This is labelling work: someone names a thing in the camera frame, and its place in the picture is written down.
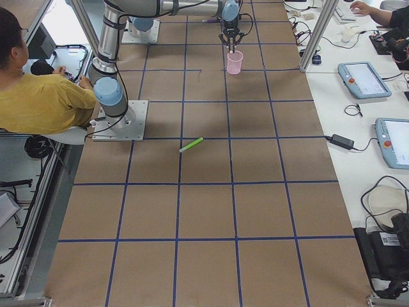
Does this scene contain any purple pen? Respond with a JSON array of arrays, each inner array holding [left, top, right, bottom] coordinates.
[[201, 18, 220, 23]]

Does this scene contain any pink mesh cup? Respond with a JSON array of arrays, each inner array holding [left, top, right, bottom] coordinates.
[[226, 51, 243, 75]]

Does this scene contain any green pen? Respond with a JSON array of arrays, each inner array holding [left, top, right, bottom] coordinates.
[[179, 137, 203, 153]]

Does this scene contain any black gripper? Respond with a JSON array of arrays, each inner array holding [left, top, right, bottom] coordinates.
[[219, 19, 245, 53]]

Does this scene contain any blue teach pendant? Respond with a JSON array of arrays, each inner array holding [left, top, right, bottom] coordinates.
[[374, 118, 408, 169], [337, 61, 392, 99]]

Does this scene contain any black power adapter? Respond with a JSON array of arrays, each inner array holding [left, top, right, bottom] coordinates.
[[324, 134, 354, 150]]

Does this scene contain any person in yellow shirt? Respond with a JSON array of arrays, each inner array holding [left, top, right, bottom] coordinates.
[[1, 8, 96, 135]]

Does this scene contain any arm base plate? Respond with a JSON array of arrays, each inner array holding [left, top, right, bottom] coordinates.
[[121, 17, 160, 45], [91, 100, 148, 141]]

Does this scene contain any aluminium frame post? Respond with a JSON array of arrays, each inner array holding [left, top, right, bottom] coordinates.
[[299, 0, 338, 72]]

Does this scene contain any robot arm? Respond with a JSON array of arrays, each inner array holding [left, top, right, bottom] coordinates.
[[89, 1, 243, 140]]

